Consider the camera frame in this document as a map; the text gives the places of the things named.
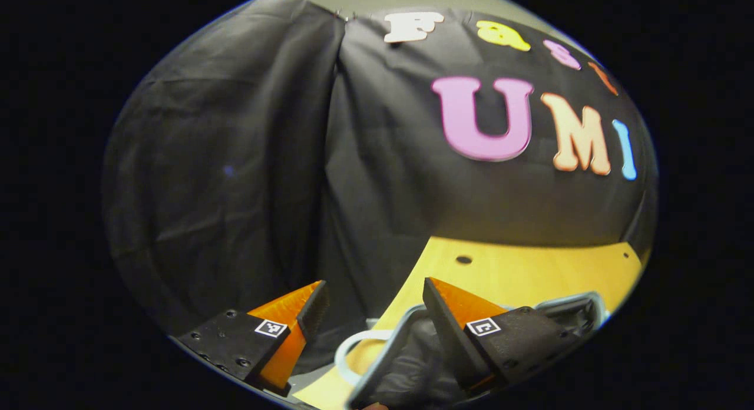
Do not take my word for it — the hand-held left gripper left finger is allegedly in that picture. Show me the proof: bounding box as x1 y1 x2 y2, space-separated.
174 279 330 399

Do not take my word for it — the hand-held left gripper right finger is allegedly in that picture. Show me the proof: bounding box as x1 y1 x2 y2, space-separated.
421 276 583 396

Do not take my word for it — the light blue small suitcase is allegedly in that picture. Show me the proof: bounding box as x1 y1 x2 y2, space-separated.
289 290 609 410

